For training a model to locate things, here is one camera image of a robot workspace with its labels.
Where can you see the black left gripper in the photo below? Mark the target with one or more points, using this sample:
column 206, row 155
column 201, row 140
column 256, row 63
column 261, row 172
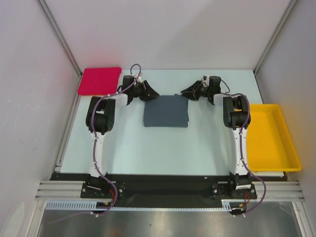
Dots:
column 148, row 93

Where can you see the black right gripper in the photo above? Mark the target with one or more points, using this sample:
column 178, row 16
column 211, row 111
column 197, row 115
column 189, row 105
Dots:
column 197, row 90

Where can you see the grey t-shirt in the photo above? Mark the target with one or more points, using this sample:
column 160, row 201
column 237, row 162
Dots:
column 166, row 111

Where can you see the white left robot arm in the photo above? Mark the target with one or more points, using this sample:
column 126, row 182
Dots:
column 100, row 121

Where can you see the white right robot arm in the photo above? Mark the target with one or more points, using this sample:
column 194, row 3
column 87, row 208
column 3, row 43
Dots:
column 236, row 118

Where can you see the folded red t-shirt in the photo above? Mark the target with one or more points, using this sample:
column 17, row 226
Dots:
column 99, row 81

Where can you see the yellow plastic tray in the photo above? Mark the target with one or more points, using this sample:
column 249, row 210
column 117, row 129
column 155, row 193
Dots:
column 270, row 147

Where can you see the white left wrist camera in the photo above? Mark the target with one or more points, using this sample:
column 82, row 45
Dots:
column 138, row 77

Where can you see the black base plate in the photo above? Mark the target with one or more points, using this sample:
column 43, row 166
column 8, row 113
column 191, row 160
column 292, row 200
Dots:
column 161, row 191

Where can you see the white cable duct right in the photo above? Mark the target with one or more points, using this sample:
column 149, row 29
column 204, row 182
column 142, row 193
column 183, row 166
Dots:
column 234, row 204

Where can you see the white cable duct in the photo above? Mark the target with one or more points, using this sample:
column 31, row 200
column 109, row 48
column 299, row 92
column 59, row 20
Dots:
column 77, row 205
column 234, row 204

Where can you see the white cable duct left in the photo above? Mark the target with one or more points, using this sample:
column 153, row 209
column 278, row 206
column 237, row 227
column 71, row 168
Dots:
column 77, row 205

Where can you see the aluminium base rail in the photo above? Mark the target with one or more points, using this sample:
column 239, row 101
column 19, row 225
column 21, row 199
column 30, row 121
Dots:
column 279, row 190

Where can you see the aluminium frame post right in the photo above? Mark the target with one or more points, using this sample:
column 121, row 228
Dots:
column 276, row 33

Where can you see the aluminium frame post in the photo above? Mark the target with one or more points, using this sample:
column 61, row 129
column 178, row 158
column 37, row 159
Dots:
column 276, row 33
column 48, row 15

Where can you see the aluminium frame post left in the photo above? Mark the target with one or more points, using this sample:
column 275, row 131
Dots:
column 48, row 15

